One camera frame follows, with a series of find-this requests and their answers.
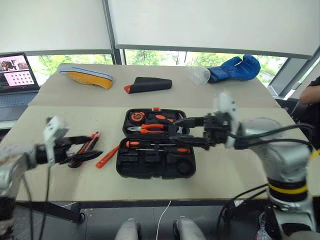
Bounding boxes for grey laptop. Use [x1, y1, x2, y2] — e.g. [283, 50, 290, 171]
[0, 52, 41, 122]

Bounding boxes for thin white cable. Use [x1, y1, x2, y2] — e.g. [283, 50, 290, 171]
[156, 199, 173, 240]

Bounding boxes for orange black tape measure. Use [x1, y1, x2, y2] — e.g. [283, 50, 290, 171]
[128, 111, 146, 124]

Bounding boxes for person in black shirt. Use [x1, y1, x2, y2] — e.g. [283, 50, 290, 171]
[299, 76, 320, 105]

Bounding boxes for black table frame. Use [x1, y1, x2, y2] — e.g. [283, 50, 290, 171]
[14, 198, 270, 223]

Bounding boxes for orange black handled wrench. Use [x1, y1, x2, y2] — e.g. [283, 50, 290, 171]
[146, 112, 176, 125]

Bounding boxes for grey window frame pillar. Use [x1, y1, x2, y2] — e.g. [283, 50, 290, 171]
[267, 56, 320, 98]

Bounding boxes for orange black handled screwdriver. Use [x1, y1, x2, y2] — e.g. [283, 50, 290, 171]
[136, 147, 191, 156]

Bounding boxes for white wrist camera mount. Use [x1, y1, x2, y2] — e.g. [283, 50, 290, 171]
[212, 92, 241, 149]
[42, 115, 70, 166]

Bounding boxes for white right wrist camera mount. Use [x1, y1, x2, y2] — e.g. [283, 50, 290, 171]
[212, 92, 241, 149]

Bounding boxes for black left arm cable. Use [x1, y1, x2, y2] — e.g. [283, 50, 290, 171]
[22, 163, 52, 240]

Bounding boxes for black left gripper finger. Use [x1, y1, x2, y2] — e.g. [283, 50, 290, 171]
[65, 150, 104, 163]
[66, 135, 93, 146]

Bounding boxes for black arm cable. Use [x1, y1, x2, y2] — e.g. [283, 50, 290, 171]
[22, 163, 52, 240]
[226, 123, 315, 151]

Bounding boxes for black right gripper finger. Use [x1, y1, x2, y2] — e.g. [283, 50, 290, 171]
[172, 116, 207, 130]
[168, 134, 210, 151]

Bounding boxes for black pouch with orange tip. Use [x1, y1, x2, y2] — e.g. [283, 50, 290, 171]
[124, 76, 173, 95]

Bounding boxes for black plastic tool case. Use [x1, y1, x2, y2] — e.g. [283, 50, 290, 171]
[116, 107, 197, 180]

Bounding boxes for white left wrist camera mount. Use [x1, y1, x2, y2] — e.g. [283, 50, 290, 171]
[42, 115, 70, 166]

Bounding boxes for orange handled pliers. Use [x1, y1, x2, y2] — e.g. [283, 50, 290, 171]
[127, 123, 166, 135]

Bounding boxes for white roller blind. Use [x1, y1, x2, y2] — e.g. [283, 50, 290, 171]
[0, 0, 112, 57]
[107, 0, 320, 60]

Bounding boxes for clear plastic cup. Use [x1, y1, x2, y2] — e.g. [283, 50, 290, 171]
[184, 59, 211, 87]

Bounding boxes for grey rounded robot leg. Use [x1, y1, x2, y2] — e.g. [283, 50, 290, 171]
[173, 216, 207, 240]
[114, 218, 141, 240]

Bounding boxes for black cable under table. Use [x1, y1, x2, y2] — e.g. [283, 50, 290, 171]
[216, 183, 270, 240]

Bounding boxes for orange utility knife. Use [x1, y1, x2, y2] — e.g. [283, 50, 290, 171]
[95, 144, 120, 169]

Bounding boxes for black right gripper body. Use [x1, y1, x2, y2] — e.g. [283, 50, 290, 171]
[203, 111, 235, 148]

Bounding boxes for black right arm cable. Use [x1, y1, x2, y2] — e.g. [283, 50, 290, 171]
[226, 123, 315, 151]

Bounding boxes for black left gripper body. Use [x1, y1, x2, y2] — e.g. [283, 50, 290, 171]
[53, 136, 73, 165]

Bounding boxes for grey window frame post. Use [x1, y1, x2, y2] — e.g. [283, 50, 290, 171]
[102, 0, 126, 66]

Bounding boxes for blue boxing glove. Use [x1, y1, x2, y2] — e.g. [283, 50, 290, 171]
[207, 54, 262, 84]

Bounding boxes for red black hand tool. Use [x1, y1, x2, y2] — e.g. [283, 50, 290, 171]
[66, 130, 103, 169]

